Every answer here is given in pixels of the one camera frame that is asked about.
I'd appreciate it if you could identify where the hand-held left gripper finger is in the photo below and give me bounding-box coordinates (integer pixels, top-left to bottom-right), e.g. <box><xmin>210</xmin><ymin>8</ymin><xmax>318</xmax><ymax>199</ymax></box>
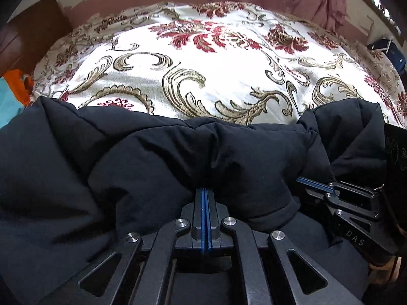
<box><xmin>207</xmin><ymin>187</ymin><xmax>365</xmax><ymax>305</ymax></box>
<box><xmin>36</xmin><ymin>187</ymin><xmax>207</xmax><ymax>305</ymax></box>

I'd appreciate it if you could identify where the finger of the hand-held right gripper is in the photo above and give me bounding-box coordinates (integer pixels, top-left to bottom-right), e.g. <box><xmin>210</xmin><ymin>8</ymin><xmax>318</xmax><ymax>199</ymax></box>
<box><xmin>299</xmin><ymin>182</ymin><xmax>381</xmax><ymax>221</ymax></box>
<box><xmin>296</xmin><ymin>177</ymin><xmax>382</xmax><ymax>209</ymax></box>

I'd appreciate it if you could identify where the dark navy padded jacket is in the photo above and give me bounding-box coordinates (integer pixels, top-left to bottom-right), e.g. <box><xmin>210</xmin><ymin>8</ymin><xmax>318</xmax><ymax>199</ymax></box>
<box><xmin>0</xmin><ymin>97</ymin><xmax>398</xmax><ymax>305</ymax></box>

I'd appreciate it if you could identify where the blue backpack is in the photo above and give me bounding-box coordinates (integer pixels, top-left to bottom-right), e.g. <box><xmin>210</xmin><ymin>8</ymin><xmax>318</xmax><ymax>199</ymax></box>
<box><xmin>367</xmin><ymin>39</ymin><xmax>407</xmax><ymax>73</ymax></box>

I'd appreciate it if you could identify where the floral bedspread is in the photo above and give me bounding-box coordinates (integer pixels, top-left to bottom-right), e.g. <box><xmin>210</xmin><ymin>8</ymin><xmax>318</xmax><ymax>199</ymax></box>
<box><xmin>32</xmin><ymin>2</ymin><xmax>407</xmax><ymax>128</ymax></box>

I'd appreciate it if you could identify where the wooden framed window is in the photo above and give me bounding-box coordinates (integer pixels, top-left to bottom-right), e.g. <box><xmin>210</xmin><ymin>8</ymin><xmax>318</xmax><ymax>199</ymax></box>
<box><xmin>345</xmin><ymin>0</ymin><xmax>401</xmax><ymax>35</ymax></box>

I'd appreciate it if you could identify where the orange brown blue striped pillow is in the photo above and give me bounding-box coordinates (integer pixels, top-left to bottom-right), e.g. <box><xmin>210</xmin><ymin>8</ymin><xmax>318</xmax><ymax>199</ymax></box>
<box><xmin>0</xmin><ymin>69</ymin><xmax>34</xmax><ymax>128</ymax></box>

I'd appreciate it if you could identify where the wooden headboard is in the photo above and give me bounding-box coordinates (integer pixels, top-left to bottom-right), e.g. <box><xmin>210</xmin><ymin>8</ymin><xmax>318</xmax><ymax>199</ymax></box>
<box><xmin>0</xmin><ymin>0</ymin><xmax>72</xmax><ymax>77</ymax></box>

